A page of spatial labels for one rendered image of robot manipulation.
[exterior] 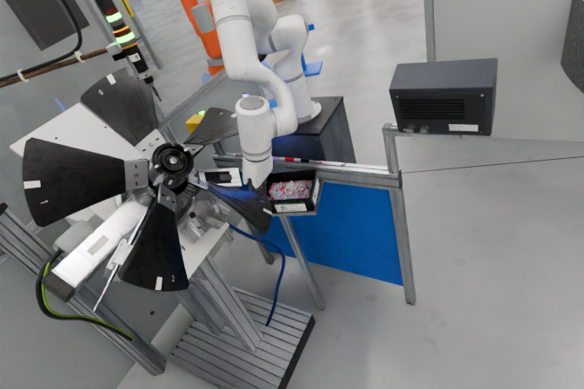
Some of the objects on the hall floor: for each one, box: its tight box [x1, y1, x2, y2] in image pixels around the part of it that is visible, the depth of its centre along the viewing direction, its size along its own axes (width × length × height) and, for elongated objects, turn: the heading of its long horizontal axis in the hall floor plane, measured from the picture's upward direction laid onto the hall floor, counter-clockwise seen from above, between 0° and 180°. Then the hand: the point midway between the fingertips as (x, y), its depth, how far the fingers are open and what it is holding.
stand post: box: [191, 253, 262, 353], centre depth 153 cm, size 4×9×91 cm, turn 172°
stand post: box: [177, 285, 227, 336], centre depth 158 cm, size 4×9×115 cm, turn 172°
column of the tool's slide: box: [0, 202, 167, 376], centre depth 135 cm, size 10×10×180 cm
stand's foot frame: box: [169, 286, 315, 389], centre depth 182 cm, size 62×46×8 cm
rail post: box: [243, 217, 275, 265], centre depth 199 cm, size 4×4×78 cm
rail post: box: [389, 186, 416, 306], centre depth 155 cm, size 4×4×78 cm
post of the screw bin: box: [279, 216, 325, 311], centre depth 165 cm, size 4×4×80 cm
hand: (260, 188), depth 109 cm, fingers closed
